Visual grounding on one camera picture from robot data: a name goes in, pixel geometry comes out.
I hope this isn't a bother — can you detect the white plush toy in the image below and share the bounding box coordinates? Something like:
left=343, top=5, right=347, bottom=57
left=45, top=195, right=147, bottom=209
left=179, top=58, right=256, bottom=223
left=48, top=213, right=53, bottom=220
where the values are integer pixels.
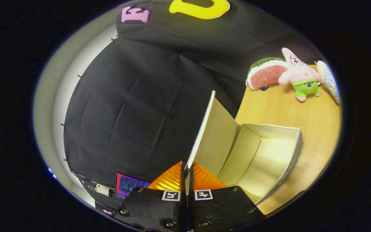
left=314, top=60, right=340, bottom=104

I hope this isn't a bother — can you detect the watermelon slice plush toy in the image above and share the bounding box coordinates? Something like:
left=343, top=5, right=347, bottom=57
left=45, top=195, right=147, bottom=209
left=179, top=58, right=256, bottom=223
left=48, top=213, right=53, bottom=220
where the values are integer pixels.
left=246, top=57, right=288, bottom=91

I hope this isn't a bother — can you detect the black backdrop cloth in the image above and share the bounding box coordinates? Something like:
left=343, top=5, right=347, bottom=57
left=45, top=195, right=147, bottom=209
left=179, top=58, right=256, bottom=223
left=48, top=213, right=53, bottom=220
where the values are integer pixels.
left=63, top=0, right=326, bottom=210

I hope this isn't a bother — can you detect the lit computer screen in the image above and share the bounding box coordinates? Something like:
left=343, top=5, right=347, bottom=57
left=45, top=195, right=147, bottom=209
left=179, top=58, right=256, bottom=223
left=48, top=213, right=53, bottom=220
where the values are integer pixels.
left=115, top=172, right=151, bottom=199

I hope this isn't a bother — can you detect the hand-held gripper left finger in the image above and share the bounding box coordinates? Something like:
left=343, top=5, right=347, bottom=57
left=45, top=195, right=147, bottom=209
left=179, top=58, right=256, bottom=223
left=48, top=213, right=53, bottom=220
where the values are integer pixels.
left=112, top=161, right=186, bottom=232

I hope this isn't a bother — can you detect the grey fabric storage box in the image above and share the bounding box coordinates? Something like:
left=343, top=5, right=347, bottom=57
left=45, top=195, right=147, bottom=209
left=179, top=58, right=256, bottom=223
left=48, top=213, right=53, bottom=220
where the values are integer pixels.
left=185, top=90, right=303, bottom=207

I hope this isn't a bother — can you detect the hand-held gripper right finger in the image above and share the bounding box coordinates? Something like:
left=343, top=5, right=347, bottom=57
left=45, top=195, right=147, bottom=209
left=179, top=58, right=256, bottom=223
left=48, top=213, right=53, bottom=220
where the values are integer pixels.
left=189, top=161, right=266, bottom=232

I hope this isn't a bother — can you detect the pink starfish plush toy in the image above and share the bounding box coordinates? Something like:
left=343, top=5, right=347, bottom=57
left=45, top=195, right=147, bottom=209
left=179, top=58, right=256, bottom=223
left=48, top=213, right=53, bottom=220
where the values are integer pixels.
left=278, top=47, right=322, bottom=102

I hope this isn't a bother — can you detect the white plug adapter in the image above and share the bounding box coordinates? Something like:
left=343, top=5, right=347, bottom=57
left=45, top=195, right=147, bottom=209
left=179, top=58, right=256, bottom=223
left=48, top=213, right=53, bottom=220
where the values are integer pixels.
left=95, top=183, right=113, bottom=197

